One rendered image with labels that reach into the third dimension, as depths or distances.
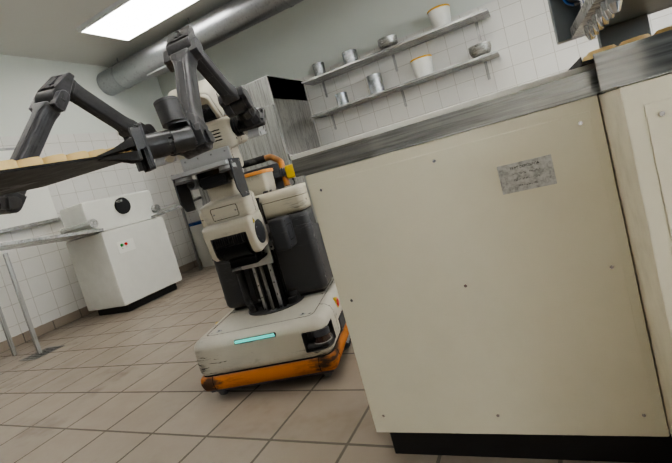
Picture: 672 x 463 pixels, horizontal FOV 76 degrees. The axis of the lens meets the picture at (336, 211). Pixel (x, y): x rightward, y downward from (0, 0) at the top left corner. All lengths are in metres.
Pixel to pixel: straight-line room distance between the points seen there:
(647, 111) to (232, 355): 1.66
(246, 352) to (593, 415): 1.27
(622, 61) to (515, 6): 4.22
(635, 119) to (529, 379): 0.64
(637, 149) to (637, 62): 0.21
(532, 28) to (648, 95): 4.31
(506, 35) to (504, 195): 4.18
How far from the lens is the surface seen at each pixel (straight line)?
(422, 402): 1.27
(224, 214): 1.86
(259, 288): 2.11
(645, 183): 0.86
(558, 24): 1.53
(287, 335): 1.84
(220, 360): 1.99
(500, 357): 1.16
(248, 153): 5.15
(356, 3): 5.61
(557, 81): 1.04
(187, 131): 1.05
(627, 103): 0.85
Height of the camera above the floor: 0.83
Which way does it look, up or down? 5 degrees down
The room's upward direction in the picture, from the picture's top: 15 degrees counter-clockwise
